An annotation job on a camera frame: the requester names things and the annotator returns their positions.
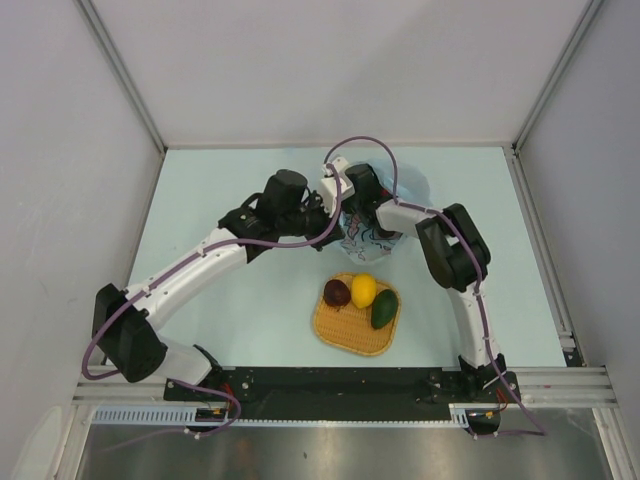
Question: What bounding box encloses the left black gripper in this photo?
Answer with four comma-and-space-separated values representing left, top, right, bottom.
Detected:
278, 190, 345, 252

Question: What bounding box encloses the blue plastic bag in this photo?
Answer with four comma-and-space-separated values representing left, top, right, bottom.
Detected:
331, 158, 432, 265

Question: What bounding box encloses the dark red fake fruit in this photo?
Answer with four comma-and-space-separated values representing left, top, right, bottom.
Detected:
323, 279, 351, 308

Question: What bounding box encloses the yellow fake lemon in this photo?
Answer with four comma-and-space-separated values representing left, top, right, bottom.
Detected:
351, 273, 377, 309

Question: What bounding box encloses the green fake fruit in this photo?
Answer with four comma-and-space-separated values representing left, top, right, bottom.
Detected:
370, 289, 399, 330

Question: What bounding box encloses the woven bamboo tray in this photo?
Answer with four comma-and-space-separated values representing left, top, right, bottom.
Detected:
312, 280, 402, 356

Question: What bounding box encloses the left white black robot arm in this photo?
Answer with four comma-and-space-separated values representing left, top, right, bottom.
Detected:
90, 165, 352, 400

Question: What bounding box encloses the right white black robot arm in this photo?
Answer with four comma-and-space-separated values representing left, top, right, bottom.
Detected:
342, 164, 506, 401

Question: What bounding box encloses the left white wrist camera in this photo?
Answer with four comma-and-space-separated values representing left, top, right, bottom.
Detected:
317, 177, 345, 217

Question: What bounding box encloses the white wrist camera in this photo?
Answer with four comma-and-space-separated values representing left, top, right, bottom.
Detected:
321, 155, 355, 200
317, 177, 345, 217

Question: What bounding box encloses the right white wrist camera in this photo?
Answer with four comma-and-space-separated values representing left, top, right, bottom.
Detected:
321, 155, 355, 200

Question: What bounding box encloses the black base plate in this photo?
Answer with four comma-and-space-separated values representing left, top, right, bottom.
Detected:
163, 365, 522, 422

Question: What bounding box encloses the right slotted cable duct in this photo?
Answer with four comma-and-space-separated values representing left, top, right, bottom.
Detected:
448, 403, 502, 429

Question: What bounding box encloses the slotted cable duct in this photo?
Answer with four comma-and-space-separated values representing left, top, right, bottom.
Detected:
93, 406, 227, 427
448, 403, 502, 429

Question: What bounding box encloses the aluminium frame rail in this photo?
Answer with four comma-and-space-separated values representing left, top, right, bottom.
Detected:
72, 367, 618, 409

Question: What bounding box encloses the left slotted cable duct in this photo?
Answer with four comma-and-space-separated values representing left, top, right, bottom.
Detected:
93, 406, 227, 427

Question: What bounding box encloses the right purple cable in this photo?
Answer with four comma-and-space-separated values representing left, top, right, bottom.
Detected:
324, 135, 547, 437

